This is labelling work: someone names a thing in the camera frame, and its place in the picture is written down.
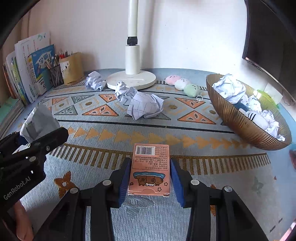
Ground orange cartoon card box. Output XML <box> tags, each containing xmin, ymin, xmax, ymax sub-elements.
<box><xmin>128</xmin><ymin>144</ymin><xmax>171</xmax><ymax>197</ymax></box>

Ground large grid paper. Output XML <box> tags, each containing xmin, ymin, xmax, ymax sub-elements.
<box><xmin>127</xmin><ymin>91</ymin><xmax>164</xmax><ymax>121</ymax></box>

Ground papers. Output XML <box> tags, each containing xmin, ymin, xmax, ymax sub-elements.
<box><xmin>212</xmin><ymin>74</ymin><xmax>285</xmax><ymax>142</ymax></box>

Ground white blue plush toy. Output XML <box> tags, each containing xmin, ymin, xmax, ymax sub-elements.
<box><xmin>235</xmin><ymin>103</ymin><xmax>268</xmax><ymax>130</ymax></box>

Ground person's left hand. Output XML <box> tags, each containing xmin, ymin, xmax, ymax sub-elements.
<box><xmin>1</xmin><ymin>201</ymin><xmax>34</xmax><ymax>241</ymax></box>

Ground stack of green books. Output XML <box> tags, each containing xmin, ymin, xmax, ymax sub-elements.
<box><xmin>0</xmin><ymin>97</ymin><xmax>24</xmax><ymax>138</ymax></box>

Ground row of upright books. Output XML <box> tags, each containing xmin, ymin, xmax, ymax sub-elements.
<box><xmin>4</xmin><ymin>51</ymin><xmax>30</xmax><ymax>105</ymax></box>

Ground black mesh pencil cup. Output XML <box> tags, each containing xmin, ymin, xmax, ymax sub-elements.
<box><xmin>45</xmin><ymin>62</ymin><xmax>64</xmax><ymax>87</ymax></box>

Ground blue study book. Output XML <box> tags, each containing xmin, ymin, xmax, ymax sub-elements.
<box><xmin>29</xmin><ymin>45</ymin><xmax>55</xmax><ymax>95</ymax></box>

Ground bamboo pen holder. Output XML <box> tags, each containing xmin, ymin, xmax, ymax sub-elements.
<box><xmin>59</xmin><ymin>52</ymin><xmax>84</xmax><ymax>85</ymax></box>

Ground gold ribbed glass bowl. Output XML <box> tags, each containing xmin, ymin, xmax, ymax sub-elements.
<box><xmin>206</xmin><ymin>74</ymin><xmax>292</xmax><ymax>151</ymax></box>

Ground white workbook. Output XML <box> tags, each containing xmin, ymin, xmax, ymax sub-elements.
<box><xmin>15</xmin><ymin>31</ymin><xmax>50</xmax><ymax>103</ymax></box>

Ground white desk lamp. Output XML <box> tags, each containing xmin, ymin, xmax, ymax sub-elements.
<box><xmin>106</xmin><ymin>0</ymin><xmax>156</xmax><ymax>90</ymax></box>

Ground patterned blue woven mat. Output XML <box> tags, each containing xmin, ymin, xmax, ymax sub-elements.
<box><xmin>21</xmin><ymin>69</ymin><xmax>289</xmax><ymax>240</ymax></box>

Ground green tissue box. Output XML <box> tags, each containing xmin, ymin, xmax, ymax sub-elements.
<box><xmin>257</xmin><ymin>89</ymin><xmax>279</xmax><ymax>109</ymax></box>

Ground white plush ball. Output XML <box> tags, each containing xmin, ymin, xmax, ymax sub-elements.
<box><xmin>175</xmin><ymin>78</ymin><xmax>191</xmax><ymax>91</ymax></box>

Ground wall mounted black tv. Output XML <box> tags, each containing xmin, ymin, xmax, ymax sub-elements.
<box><xmin>242</xmin><ymin>0</ymin><xmax>295</xmax><ymax>101</ymax></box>

